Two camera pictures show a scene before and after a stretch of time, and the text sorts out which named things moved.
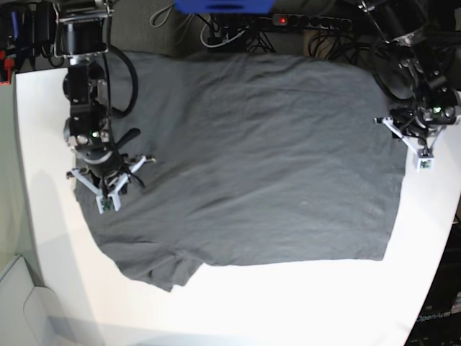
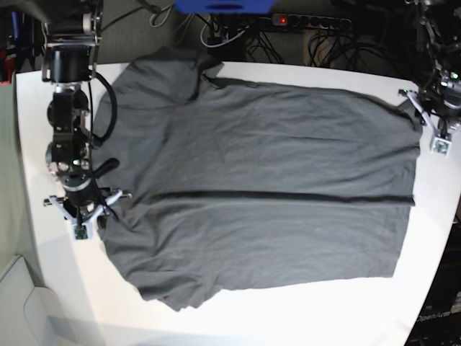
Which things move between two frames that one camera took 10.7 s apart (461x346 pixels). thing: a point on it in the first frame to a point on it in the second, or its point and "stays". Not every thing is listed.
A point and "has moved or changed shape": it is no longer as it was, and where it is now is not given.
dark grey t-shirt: [256, 160] has moved or changed shape
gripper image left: [106, 169] to [83, 200]
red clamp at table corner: [9, 65] stays
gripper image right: [421, 126] to [440, 104]
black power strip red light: [317, 21] stays
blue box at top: [224, 6] stays
